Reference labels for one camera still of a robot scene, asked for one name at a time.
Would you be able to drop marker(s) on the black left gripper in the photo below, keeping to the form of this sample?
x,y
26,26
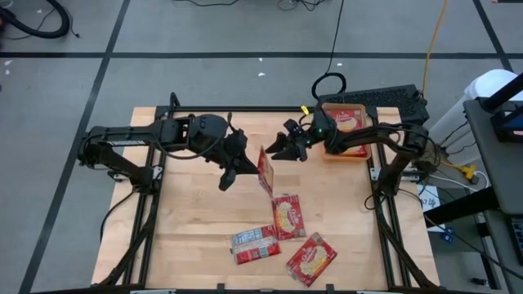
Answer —
x,y
216,136

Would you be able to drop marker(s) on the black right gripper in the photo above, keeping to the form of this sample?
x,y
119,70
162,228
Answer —
x,y
306,136

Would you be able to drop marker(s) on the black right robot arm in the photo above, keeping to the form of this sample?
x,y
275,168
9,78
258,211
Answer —
x,y
367,136

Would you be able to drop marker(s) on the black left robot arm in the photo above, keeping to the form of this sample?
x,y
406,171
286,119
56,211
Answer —
x,y
135,134

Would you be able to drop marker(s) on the orange plastic basket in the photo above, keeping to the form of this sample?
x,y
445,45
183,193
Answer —
x,y
347,159

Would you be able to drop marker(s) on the white paper sheet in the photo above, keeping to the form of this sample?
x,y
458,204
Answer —
x,y
429,204

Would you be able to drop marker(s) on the yellow plug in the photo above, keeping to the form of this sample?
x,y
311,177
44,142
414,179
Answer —
x,y
468,170

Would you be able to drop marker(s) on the small blue object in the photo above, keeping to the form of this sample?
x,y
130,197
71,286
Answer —
x,y
449,234

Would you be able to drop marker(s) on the white cylinder bin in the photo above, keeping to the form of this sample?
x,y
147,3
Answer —
x,y
490,83

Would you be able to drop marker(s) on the gray desk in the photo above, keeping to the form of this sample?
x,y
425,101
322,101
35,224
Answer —
x,y
502,175

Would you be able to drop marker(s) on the black device blue screen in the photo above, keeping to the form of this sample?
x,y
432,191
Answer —
x,y
508,124

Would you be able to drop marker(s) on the black pole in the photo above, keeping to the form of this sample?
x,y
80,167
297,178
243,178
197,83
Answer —
x,y
506,92

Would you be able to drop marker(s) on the dark keyboard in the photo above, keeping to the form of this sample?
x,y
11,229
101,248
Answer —
x,y
519,241

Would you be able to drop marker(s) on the black metal table frame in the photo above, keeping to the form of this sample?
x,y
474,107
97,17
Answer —
x,y
253,109

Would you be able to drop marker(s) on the silver mounting bracket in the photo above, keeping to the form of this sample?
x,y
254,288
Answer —
x,y
375,173
117,176

